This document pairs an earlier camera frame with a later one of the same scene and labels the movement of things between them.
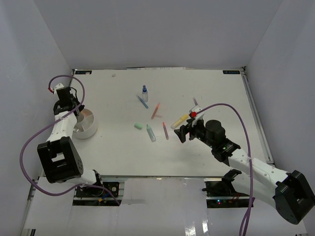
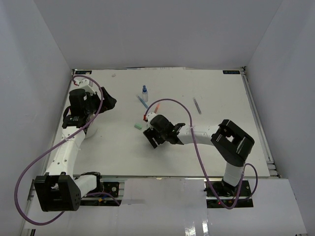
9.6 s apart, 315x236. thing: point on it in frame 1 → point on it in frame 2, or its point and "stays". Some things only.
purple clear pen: x=195 y=101 stays
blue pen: x=143 y=102 stays
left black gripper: x=79 y=106 → x=109 y=102
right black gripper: x=184 y=130 → x=150 y=133
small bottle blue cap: x=144 y=94 stays
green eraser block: x=138 y=125 stays
